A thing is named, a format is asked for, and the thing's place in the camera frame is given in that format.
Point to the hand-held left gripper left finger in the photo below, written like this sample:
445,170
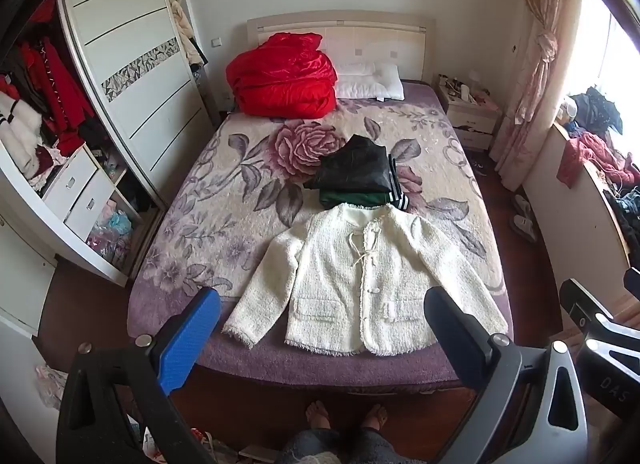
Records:
190,339

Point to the black leather garment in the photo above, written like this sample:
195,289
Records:
355,167

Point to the purple floral bed blanket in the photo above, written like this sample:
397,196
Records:
235,204

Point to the white window counter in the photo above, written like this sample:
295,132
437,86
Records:
560,194

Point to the white slipper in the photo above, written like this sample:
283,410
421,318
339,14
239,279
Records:
524,228
522,205

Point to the white fur garment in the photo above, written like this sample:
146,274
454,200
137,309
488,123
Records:
20,129

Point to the person's right foot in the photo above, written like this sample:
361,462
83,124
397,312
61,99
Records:
374,418

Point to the pink cloth on floor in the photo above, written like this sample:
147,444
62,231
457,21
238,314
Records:
50,386

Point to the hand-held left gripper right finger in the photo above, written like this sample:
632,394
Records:
452,334

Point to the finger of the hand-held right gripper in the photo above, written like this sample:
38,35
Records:
580,304
633,280

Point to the white bottle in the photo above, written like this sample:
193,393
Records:
465,93

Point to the white wardrobe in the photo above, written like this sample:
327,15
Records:
20,244

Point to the red quilt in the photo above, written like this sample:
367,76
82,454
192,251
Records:
282,77

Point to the cream clothes hanging on wall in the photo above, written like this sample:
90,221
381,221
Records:
185,29

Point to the beige bed headboard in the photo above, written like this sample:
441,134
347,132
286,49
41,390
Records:
380,39

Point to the white tweed jacket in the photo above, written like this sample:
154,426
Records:
350,274

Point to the person's left foot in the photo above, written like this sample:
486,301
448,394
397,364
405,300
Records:
318,415

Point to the pastel folded clothes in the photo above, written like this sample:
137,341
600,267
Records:
112,231

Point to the white pillow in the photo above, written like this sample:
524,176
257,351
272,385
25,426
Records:
391,82
355,82

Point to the person's grey jeans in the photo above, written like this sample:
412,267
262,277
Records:
335,449

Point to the person's foot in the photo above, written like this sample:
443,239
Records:
318,415
374,418

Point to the white wardrobe drawer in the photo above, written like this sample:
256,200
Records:
90,204
70,177

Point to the white sliding wardrobe door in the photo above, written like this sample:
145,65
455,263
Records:
135,44

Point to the green striped garment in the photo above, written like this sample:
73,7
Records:
350,198

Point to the pile of mixed clothes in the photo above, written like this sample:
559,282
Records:
600,144

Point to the red hanging clothes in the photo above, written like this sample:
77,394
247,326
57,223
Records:
57,89

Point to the pink lace curtain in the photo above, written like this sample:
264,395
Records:
537,69

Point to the white nightstand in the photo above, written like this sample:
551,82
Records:
472,119

